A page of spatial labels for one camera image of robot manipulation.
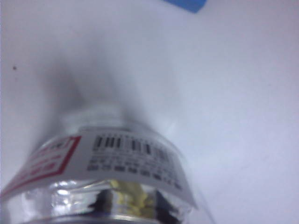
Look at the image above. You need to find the round transparent plastic jar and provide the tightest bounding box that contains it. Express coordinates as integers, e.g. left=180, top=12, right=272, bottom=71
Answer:
left=0, top=109, right=217, bottom=224

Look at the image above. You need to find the white raised desk board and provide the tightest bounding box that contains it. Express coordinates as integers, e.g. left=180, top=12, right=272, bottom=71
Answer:
left=0, top=0, right=299, bottom=224

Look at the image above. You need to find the blue binder clip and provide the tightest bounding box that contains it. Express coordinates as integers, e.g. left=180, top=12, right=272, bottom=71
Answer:
left=161, top=0, right=210, bottom=14

